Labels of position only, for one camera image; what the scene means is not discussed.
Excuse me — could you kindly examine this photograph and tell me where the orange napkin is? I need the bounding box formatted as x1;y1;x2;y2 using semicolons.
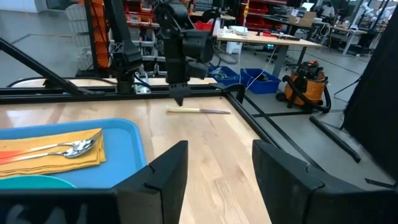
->
0;128;107;179

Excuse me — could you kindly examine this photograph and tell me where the orange-handled metal spoon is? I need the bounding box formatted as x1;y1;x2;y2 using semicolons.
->
0;141;96;166

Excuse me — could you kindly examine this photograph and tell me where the orange storage rack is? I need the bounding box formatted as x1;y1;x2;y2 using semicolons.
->
88;0;110;69

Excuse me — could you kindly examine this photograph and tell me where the blue plastic tray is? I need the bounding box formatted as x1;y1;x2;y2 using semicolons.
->
0;118;148;190

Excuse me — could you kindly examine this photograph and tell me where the black partition screen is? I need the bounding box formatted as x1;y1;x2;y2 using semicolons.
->
340;7;398;189

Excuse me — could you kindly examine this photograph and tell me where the black aluminium table frame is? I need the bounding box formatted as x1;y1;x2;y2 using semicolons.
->
0;36;326;170

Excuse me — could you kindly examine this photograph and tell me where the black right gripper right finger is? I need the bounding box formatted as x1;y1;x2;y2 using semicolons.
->
252;139;398;224

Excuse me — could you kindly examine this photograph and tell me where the grey metal base bracket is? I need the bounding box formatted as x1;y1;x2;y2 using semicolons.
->
132;81;152;95

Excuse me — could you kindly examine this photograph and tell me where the long white cable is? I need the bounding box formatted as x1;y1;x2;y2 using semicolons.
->
244;45;279;91

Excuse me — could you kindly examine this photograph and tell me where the cream-handled metal knife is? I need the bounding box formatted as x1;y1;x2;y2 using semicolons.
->
165;105;232;116

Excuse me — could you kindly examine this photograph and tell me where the black corner clamp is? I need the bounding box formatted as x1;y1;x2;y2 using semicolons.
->
208;82;247;105

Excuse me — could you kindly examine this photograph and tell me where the black vacuum hose tube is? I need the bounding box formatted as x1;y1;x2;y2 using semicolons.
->
308;115;362;164

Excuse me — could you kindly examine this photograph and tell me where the teal plate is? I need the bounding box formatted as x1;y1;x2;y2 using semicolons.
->
0;174;78;190

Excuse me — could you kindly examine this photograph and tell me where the wooden work table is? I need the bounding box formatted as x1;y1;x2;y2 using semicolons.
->
215;30;323;78

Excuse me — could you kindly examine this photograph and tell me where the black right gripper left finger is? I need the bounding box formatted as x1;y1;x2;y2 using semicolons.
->
0;140;189;224

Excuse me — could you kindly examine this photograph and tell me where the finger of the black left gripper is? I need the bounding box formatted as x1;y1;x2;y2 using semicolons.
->
179;82;191;107
169;83;181;106

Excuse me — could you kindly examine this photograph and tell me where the blue storage bin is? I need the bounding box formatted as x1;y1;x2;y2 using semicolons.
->
208;65;241;88
239;68;282;95

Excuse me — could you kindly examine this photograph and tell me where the orange shop vacuum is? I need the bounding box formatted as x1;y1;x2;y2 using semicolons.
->
275;60;333;114

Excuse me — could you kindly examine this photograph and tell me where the white container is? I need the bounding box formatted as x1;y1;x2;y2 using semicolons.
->
225;40;244;55

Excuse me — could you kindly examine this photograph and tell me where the red bin shelf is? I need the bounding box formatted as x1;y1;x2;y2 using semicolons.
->
236;0;289;30

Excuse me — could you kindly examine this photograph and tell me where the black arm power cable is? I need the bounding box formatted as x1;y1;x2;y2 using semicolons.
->
5;75;118;89

